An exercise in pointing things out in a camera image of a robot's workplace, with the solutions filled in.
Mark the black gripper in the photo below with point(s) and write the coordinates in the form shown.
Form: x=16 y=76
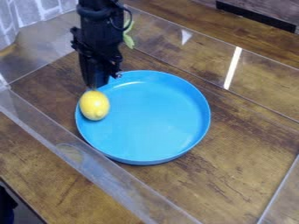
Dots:
x=96 y=40

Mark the yellow lemon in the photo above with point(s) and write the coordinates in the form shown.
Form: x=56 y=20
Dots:
x=93 y=105

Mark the blue round tray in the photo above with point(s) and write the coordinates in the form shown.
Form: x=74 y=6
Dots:
x=159 y=118

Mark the orange toy carrot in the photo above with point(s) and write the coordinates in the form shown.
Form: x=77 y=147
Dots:
x=128 y=40

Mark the clear acrylic enclosure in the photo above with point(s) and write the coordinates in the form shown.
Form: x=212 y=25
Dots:
x=237 y=178

